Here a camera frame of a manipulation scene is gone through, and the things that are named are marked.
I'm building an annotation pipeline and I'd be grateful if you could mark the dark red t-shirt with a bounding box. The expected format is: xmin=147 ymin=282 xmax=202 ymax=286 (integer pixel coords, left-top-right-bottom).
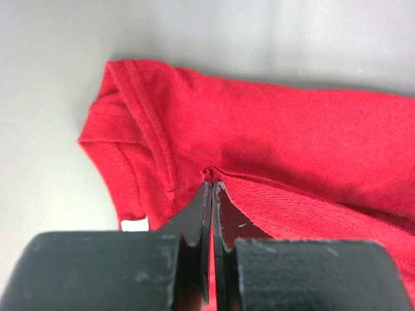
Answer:
xmin=78 ymin=60 xmax=414 ymax=297

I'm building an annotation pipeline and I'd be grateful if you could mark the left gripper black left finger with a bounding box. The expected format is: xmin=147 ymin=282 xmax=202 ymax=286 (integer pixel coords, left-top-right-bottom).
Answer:
xmin=1 ymin=182 xmax=212 ymax=310

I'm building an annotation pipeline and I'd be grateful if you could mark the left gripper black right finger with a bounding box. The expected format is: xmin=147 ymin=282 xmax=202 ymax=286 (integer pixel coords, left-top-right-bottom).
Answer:
xmin=211 ymin=182 xmax=413 ymax=310

